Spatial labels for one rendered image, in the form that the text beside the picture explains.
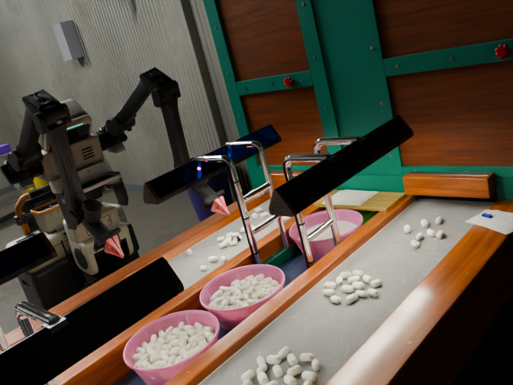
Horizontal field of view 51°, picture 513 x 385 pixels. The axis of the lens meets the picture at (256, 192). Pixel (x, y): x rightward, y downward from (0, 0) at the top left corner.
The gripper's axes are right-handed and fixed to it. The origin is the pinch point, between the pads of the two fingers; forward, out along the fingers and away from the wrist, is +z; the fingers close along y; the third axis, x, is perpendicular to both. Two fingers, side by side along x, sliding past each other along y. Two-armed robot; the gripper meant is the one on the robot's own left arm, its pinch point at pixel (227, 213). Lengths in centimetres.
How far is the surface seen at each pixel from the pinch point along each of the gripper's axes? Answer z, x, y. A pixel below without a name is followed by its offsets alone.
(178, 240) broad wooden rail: -6.9, 12.3, -17.4
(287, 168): 24, -57, -18
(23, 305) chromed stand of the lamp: 25, -63, -99
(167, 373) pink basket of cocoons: 43, -29, -73
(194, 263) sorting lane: 9.9, 1.1, -26.5
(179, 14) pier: -211, 66, 170
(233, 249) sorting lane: 15.9, -4.1, -13.3
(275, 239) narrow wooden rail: 25.6, -14.8, -5.2
